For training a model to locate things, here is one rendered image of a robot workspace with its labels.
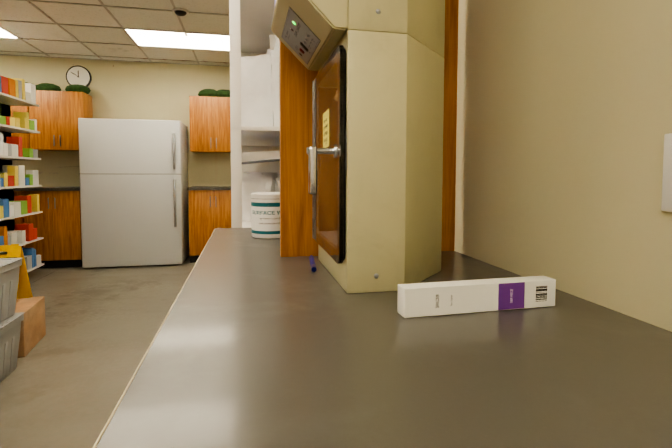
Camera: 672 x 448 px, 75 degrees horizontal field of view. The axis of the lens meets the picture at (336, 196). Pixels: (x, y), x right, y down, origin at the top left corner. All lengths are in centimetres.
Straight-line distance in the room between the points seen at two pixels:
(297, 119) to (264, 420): 84
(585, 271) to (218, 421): 70
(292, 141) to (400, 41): 43
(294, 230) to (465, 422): 79
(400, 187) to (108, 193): 524
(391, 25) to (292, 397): 63
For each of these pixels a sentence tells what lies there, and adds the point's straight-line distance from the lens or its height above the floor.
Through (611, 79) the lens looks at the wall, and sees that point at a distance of 90.
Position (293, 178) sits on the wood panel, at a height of 114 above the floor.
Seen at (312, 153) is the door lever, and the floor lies 119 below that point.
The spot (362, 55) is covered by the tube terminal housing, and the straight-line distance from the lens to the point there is 81.
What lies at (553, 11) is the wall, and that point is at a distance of 105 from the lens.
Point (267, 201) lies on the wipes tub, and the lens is 145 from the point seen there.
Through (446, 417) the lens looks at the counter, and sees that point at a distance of 45.
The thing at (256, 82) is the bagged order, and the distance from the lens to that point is 220.
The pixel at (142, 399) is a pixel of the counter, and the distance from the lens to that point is 50.
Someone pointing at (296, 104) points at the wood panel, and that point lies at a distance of 115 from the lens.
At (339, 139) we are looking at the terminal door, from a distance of 78.
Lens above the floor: 116
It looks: 3 degrees down
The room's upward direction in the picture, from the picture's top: straight up
